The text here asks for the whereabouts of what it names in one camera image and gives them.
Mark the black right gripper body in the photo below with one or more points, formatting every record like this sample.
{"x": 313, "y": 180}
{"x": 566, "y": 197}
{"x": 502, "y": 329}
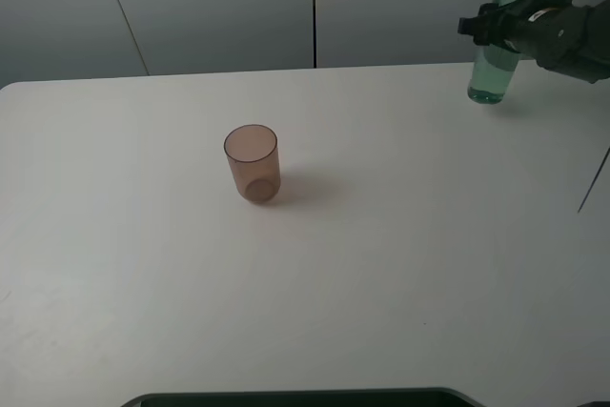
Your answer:
{"x": 554, "y": 38}

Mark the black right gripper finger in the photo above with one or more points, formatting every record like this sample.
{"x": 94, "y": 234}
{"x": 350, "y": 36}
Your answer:
{"x": 488, "y": 27}

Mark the green transparent water bottle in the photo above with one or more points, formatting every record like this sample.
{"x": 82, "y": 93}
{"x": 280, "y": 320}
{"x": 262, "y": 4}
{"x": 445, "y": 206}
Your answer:
{"x": 493, "y": 70}

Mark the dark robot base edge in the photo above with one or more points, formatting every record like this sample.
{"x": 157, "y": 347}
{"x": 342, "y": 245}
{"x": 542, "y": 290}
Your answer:
{"x": 352, "y": 397}

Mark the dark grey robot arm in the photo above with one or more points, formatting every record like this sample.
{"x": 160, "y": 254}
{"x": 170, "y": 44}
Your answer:
{"x": 597, "y": 38}

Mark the pink transparent plastic cup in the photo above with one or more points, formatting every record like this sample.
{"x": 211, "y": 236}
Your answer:
{"x": 252, "y": 153}

